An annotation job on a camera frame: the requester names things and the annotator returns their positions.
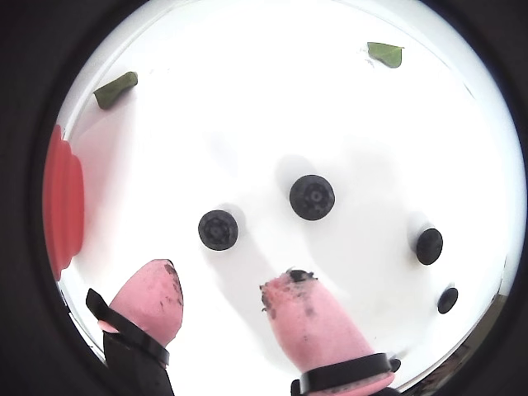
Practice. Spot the pink-tipped gripper finger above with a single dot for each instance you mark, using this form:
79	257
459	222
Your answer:
313	330
144	301

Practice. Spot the red collapsible silicone cup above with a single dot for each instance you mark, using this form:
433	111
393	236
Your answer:
64	198

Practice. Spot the white paper sheet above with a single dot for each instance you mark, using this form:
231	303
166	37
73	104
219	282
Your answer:
247	123

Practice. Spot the curled green leaf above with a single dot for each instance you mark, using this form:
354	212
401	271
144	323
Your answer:
113	90

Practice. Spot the flat green leaf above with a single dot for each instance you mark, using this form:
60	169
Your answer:
385	53

